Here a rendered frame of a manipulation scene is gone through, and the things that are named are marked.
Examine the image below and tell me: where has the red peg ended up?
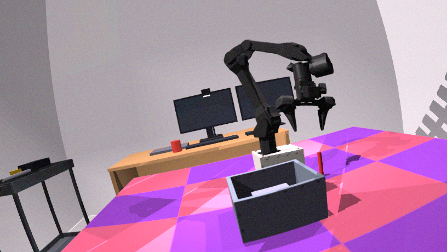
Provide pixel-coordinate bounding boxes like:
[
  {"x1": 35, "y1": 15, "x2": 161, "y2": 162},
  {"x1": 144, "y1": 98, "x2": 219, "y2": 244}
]
[{"x1": 317, "y1": 152, "x2": 324, "y2": 175}]

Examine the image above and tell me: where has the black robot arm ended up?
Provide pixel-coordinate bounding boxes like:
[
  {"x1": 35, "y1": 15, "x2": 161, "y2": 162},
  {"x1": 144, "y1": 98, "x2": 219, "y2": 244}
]
[{"x1": 224, "y1": 39, "x2": 334, "y2": 155}]

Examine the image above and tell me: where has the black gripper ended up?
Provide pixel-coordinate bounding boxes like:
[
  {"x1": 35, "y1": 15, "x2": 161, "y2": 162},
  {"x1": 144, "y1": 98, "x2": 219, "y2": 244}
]
[{"x1": 275, "y1": 78, "x2": 336, "y2": 132}]

